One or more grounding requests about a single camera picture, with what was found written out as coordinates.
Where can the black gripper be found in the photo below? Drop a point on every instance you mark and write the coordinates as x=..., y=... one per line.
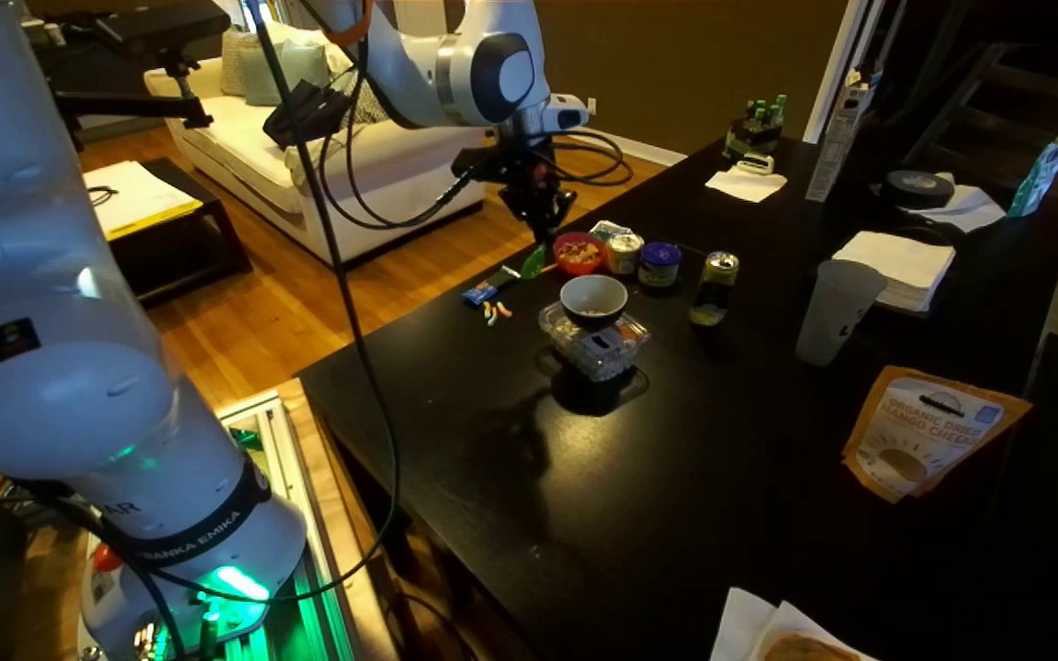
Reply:
x=526, y=183

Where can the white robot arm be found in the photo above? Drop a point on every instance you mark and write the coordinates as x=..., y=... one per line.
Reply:
x=90, y=407

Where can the red small bowl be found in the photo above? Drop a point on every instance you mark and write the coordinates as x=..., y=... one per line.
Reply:
x=578, y=254

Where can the small silver tin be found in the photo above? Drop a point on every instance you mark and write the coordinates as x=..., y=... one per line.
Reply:
x=617, y=245

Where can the blue marker pen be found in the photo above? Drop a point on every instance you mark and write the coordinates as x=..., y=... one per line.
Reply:
x=482, y=290

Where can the blue lidded cup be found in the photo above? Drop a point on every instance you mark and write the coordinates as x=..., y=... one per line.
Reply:
x=658, y=265

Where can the small glass jar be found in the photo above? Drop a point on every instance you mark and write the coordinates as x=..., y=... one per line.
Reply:
x=712, y=289

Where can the white paper note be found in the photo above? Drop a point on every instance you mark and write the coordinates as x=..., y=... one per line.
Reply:
x=745, y=183

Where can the green bottles cluster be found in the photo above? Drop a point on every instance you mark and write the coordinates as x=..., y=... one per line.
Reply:
x=758, y=125

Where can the white sofa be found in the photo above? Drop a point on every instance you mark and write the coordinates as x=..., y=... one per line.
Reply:
x=375, y=169

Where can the black round object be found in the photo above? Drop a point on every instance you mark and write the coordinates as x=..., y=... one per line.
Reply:
x=917, y=189

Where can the dark coffee table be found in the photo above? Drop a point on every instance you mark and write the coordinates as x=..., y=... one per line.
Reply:
x=167, y=230

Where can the white paper under object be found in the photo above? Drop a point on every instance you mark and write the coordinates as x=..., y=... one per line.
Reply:
x=967, y=212

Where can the brown paper pouch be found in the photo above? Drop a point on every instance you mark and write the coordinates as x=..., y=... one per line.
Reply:
x=917, y=426

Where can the blue water bottle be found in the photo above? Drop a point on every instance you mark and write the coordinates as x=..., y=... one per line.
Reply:
x=1034, y=186

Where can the black camera tripod mount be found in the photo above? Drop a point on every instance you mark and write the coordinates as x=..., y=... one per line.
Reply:
x=131, y=60

